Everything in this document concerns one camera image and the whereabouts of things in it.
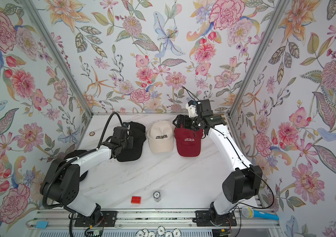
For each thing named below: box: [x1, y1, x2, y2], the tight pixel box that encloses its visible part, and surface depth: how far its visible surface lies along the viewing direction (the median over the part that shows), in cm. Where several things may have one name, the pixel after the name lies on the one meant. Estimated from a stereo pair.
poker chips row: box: [134, 225, 182, 237], surface depth 72 cm
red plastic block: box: [130, 196, 142, 204], surface depth 80 cm
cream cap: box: [145, 120, 175, 154], surface depth 103 cm
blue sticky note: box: [35, 220, 49, 229], surface depth 75 cm
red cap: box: [173, 124, 204, 158], surface depth 100 cm
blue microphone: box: [241, 206, 280, 221], surface depth 76 cm
